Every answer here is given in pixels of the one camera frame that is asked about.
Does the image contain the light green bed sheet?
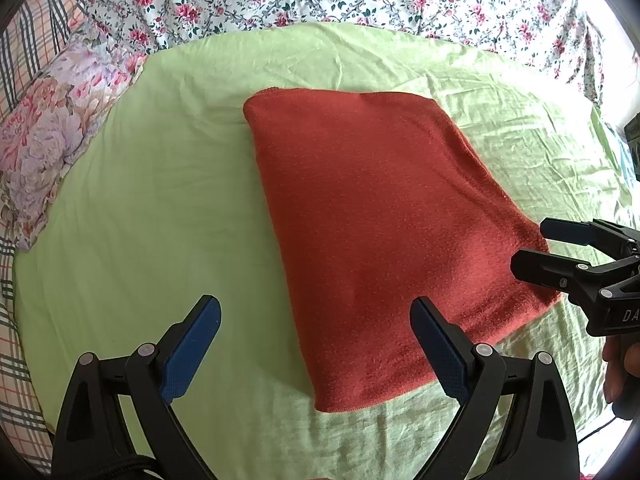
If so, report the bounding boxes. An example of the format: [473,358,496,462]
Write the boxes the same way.
[12,20,640,480]

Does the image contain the person's right hand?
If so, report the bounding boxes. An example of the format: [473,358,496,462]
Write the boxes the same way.
[602,332,640,407]

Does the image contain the black cable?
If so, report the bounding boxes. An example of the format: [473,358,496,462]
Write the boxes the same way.
[575,399,637,445]

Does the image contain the plaid blanket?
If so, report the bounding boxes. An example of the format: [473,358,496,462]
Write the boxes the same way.
[0,0,96,466]

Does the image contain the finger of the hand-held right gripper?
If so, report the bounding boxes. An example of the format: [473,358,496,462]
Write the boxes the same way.
[510,249,640,311]
[540,217,640,260]

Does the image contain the orange-red knit garment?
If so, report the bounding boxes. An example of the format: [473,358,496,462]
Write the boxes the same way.
[242,87,563,413]

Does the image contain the pink purple floral pillow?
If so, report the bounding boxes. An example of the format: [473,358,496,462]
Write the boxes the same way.
[0,35,148,253]

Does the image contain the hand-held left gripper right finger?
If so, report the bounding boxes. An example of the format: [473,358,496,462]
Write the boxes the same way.
[409,296,581,480]

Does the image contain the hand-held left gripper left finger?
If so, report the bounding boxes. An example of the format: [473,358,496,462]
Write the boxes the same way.
[52,294,223,480]

